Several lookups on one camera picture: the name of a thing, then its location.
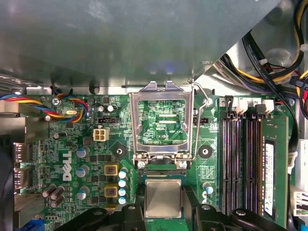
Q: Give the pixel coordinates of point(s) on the metal socket cover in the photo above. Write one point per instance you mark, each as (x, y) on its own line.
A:
(135, 115)

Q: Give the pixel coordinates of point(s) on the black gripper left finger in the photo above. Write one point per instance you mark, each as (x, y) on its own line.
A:
(130, 219)

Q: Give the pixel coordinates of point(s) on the black PC case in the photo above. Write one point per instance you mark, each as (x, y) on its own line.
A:
(274, 33)

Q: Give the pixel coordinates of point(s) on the white barcode label tag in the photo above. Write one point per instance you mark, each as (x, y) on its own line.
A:
(290, 159)

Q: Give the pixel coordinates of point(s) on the CPU socket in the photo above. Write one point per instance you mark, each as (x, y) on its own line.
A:
(163, 174)

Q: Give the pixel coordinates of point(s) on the blue VGA port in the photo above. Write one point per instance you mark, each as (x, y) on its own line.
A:
(37, 225)

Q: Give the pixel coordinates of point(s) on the white four-pin power socket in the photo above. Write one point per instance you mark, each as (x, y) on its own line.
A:
(101, 134)

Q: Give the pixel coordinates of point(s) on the green RAM stick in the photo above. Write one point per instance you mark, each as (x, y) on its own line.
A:
(279, 134)

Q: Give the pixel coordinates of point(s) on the silver power supply unit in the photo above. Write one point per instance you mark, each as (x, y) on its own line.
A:
(120, 41)

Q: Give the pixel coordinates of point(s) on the silver topped CPU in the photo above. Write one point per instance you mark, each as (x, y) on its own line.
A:
(163, 198)

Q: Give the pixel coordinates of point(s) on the green Dell motherboard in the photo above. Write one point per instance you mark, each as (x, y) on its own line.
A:
(122, 134)

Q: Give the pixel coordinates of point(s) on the silver DisplayPort connector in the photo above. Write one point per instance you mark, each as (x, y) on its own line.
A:
(22, 154)
(22, 179)

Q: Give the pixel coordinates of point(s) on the black case fan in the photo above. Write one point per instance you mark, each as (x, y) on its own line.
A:
(6, 192)

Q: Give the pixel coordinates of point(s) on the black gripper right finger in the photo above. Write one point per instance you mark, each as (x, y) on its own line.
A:
(207, 220)

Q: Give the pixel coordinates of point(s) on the black RAM slot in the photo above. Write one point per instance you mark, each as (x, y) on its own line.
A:
(247, 163)
(236, 163)
(227, 163)

